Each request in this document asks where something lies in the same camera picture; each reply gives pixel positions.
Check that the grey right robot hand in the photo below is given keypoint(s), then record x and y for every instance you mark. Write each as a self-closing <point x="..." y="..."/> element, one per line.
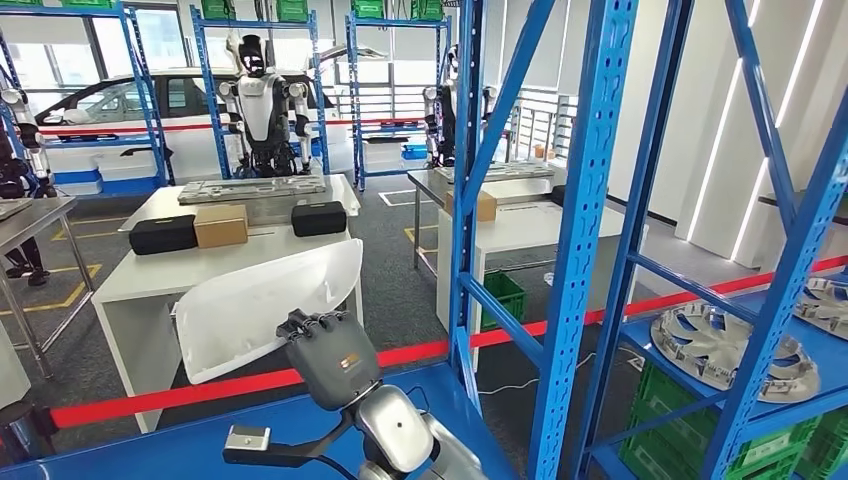
<point x="331" y="361"/>

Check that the white car mirror cover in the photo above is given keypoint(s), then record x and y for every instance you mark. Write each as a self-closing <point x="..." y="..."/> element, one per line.
<point x="252" y="318"/>

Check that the blue steel shelf rack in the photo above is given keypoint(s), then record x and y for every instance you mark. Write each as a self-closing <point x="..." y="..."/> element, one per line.
<point x="166" y="450"/>
<point x="394" y="23"/>
<point x="785" y="298"/>
<point x="99" y="140"/>
<point x="252" y="25"/>

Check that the grey car part panel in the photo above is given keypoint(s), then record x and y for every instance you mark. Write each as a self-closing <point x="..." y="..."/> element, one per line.
<point x="252" y="189"/>
<point x="517" y="171"/>

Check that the red barrier belt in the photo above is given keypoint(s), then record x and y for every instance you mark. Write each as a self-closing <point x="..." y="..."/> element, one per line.
<point x="172" y="127"/>
<point x="199" y="394"/>

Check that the black case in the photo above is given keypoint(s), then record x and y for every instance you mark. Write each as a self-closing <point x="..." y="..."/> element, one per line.
<point x="163" y="235"/>
<point x="319" y="219"/>
<point x="560" y="195"/>

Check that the brown cardboard box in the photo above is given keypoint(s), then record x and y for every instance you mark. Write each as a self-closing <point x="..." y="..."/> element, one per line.
<point x="448" y="205"/>
<point x="220" y="226"/>

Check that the white table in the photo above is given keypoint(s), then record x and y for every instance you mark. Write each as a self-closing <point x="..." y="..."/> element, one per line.
<point x="152" y="272"/>
<point x="530" y="228"/>
<point x="10" y="371"/>

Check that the white car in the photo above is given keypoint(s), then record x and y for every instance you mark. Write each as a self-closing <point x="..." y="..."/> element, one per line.
<point x="189" y="152"/>

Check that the black white humanoid robot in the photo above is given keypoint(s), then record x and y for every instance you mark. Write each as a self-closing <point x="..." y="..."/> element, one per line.
<point x="20" y="126"/>
<point x="264" y="106"/>
<point x="440" y="112"/>

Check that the blue white storage bin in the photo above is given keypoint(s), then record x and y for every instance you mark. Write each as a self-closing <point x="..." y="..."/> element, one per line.
<point x="78" y="183"/>

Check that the black barrier stanchion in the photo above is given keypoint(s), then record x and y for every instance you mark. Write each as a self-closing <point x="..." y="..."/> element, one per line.
<point x="26" y="430"/>

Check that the white slatted railing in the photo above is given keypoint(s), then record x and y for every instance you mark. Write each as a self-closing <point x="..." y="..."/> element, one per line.
<point x="546" y="129"/>

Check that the silver wheel hubcap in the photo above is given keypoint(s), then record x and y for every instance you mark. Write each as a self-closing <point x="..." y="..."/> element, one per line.
<point x="828" y="308"/>
<point x="805" y="381"/>

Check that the dark top table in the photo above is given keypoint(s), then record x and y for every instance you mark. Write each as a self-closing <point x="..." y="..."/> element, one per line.
<point x="782" y="199"/>

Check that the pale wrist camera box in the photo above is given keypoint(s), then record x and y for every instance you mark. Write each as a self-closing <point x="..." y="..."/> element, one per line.
<point x="248" y="438"/>

